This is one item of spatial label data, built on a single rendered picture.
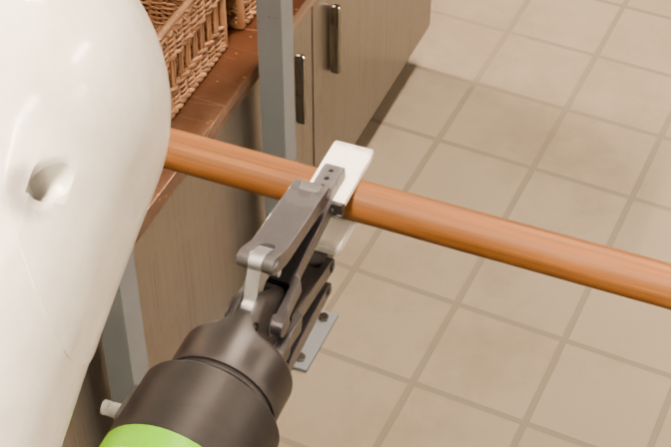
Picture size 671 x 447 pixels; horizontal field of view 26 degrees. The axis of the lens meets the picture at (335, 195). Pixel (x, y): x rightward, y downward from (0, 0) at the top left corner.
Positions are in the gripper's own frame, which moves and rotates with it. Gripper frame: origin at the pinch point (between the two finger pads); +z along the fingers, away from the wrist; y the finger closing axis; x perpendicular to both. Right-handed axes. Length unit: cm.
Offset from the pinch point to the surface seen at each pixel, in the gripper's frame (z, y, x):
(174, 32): 72, 48, -52
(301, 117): 98, 81, -45
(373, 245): 111, 119, -36
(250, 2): 94, 57, -51
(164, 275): 54, 77, -47
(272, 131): 82, 71, -43
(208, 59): 80, 59, -52
